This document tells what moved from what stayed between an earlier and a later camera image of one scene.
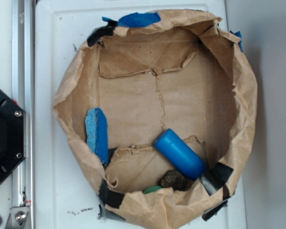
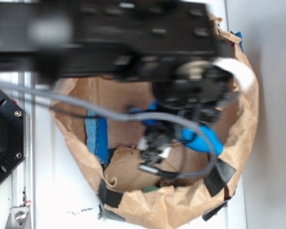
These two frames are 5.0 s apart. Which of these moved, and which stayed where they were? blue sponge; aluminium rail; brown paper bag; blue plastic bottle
Moved: blue plastic bottle
Stayed: aluminium rail; brown paper bag; blue sponge
